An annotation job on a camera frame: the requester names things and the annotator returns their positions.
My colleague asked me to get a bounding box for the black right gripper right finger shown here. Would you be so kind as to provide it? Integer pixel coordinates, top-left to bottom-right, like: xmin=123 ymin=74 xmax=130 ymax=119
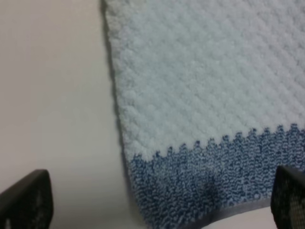
xmin=271 ymin=166 xmax=305 ymax=229

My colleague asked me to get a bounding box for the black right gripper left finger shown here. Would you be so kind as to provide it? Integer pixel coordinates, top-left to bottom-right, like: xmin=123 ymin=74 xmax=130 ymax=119
xmin=0 ymin=169 xmax=53 ymax=229

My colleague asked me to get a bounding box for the blue white striped towel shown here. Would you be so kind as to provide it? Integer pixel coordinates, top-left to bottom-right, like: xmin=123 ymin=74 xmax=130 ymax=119
xmin=104 ymin=0 xmax=305 ymax=229

